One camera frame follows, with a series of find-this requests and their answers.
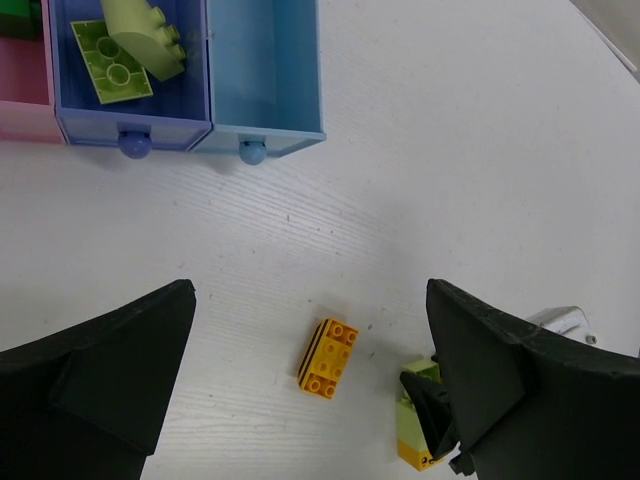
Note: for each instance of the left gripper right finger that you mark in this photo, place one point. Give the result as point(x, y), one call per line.
point(518, 401)

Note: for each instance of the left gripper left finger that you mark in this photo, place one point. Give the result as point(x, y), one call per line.
point(89, 401)

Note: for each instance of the yellow orange long lego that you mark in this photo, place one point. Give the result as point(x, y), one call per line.
point(326, 357)

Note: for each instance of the lime green lego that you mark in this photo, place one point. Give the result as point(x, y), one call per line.
point(116, 76)

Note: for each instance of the pale green curved lego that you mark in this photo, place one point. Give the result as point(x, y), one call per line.
point(141, 30)

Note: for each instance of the dark blue drawer bin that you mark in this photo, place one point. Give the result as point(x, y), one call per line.
point(175, 118)

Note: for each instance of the pink drawer bin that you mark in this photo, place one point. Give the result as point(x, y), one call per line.
point(27, 88)

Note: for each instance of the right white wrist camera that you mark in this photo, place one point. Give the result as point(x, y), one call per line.
point(567, 321)

